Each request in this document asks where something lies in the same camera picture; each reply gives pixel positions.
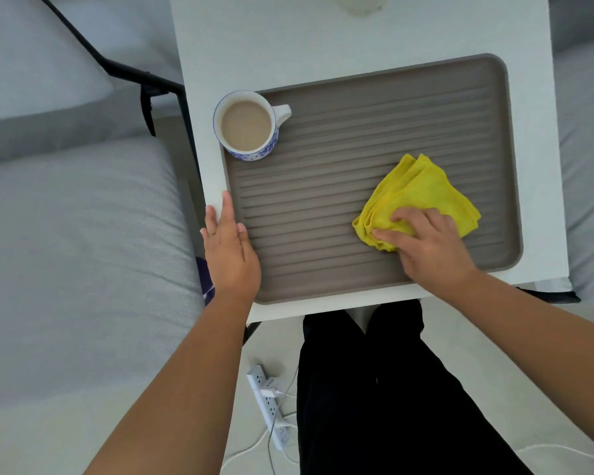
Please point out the person's left hand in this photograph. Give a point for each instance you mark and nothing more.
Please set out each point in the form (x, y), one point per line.
(232, 262)

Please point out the person's right hand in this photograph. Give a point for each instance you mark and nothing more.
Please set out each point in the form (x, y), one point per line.
(433, 257)

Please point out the person's right thumb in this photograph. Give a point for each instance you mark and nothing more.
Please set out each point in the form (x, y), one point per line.
(391, 238)

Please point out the person's left middle finger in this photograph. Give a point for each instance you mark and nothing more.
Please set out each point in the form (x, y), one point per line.
(212, 220)

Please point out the person's left thumb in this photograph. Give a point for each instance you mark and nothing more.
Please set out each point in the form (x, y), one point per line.
(246, 242)

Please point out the yellow microfibre cloth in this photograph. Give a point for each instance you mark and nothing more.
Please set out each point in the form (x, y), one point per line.
(420, 190)

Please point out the grey ribbed tray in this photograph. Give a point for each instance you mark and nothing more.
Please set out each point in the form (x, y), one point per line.
(336, 158)

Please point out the person's right forearm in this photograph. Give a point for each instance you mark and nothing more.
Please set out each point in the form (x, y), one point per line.
(539, 341)

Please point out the person's left forearm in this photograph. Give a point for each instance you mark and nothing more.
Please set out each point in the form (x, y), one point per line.
(188, 390)

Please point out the blue patterned object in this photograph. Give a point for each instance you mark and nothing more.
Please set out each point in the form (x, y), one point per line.
(205, 284)

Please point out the blue patterned white mug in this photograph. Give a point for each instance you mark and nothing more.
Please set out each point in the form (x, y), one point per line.
(265, 145)

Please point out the beige milk tea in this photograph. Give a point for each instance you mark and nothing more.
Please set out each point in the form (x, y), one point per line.
(246, 126)

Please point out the grey sofa seat cushion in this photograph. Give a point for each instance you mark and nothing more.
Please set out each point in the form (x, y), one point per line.
(79, 272)

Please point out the white charger plug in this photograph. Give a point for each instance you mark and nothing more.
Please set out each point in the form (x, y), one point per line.
(271, 392)

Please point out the person's black trousers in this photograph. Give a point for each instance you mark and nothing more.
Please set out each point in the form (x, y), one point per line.
(376, 400)

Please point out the white power strip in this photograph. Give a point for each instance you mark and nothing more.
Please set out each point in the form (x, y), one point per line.
(265, 408)

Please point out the black table base bar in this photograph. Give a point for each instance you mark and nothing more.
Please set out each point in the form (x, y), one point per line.
(549, 295)

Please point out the light grey pillow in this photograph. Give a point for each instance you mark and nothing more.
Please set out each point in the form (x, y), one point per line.
(34, 54)

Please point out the black metal frame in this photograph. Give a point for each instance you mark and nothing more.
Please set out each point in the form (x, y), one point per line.
(143, 79)

